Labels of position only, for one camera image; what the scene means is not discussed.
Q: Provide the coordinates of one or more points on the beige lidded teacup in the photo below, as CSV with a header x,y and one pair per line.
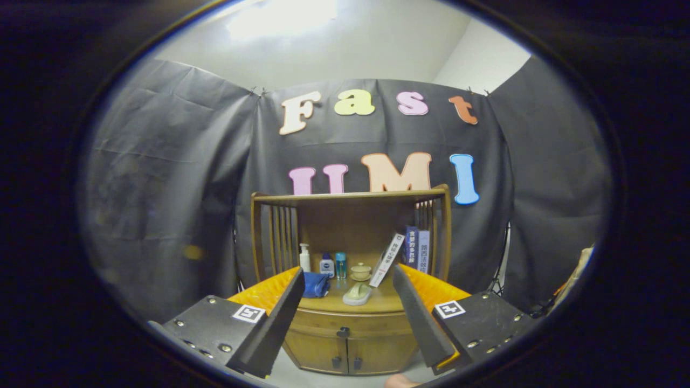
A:
x,y
360,271

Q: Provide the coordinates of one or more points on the light blue book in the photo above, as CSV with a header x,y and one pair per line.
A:
x,y
424,250

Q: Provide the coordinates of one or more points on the blue rolled towel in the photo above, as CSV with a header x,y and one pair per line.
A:
x,y
315,284

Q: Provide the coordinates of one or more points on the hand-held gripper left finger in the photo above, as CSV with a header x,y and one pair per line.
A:
x,y
280,318

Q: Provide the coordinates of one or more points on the white pump bottle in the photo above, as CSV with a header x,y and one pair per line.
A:
x,y
305,261

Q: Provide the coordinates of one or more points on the wooden drawer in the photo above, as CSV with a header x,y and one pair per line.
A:
x,y
366,320

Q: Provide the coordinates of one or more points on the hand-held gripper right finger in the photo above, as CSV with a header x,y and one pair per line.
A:
x,y
418,318

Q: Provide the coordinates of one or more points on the wooden cabinet door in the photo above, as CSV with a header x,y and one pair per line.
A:
x,y
380,353
315,350

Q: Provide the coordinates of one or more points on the beige hanging bag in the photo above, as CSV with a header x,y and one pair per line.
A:
x,y
574,275

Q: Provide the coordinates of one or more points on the wooden cabinet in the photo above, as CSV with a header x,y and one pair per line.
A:
x,y
350,226

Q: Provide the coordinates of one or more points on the black round drawer knob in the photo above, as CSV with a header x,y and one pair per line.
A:
x,y
343,332

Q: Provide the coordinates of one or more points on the white book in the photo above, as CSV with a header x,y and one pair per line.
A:
x,y
387,258

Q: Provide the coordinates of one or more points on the wooden countertop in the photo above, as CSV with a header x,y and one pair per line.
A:
x,y
385,302

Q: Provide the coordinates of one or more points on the clear blue bottle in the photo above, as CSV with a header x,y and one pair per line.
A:
x,y
340,265

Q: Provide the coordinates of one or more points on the white bottle with blue cap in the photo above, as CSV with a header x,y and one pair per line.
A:
x,y
326,267

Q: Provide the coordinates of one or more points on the dark blue book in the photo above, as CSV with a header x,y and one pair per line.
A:
x,y
411,248

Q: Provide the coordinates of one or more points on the pale green slipper-shaped object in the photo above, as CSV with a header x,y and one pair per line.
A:
x,y
357,293

